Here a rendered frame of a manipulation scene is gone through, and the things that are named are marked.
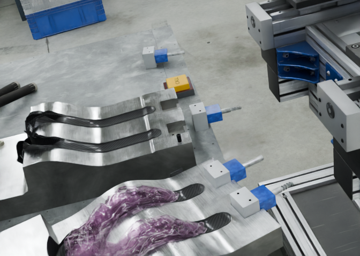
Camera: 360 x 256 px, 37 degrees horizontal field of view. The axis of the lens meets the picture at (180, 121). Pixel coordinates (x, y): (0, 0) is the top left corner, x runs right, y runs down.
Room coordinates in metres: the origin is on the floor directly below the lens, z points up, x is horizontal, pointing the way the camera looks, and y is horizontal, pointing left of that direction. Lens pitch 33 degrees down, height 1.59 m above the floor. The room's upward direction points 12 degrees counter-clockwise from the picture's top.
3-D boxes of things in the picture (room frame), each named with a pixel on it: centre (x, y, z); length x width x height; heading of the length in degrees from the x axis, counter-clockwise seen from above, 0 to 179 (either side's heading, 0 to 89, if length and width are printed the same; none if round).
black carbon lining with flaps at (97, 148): (1.08, 0.22, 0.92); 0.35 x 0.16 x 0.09; 93
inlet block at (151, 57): (1.56, 0.01, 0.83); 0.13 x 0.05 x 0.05; 82
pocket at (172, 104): (1.15, 0.02, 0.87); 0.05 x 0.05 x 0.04; 3
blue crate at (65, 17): (4.23, 0.73, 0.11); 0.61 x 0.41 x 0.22; 99
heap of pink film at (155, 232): (0.75, 0.13, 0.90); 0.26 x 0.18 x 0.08; 110
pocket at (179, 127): (1.04, 0.01, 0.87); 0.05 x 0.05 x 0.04; 3
